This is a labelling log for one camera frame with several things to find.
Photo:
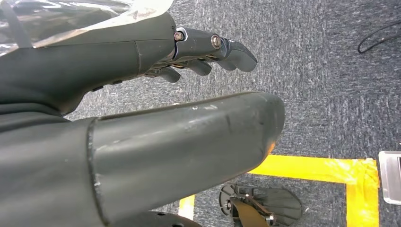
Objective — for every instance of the short yellow floor tape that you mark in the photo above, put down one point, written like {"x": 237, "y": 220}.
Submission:
{"x": 187, "y": 206}

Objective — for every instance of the black robot foot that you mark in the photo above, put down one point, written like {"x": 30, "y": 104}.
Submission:
{"x": 275, "y": 203}

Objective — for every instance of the clear plastic wrap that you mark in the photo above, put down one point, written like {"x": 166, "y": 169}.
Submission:
{"x": 62, "y": 18}

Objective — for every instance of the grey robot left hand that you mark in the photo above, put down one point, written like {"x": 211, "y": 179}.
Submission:
{"x": 156, "y": 156}

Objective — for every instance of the yellow floor tape corner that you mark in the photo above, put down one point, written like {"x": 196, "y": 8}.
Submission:
{"x": 313, "y": 167}

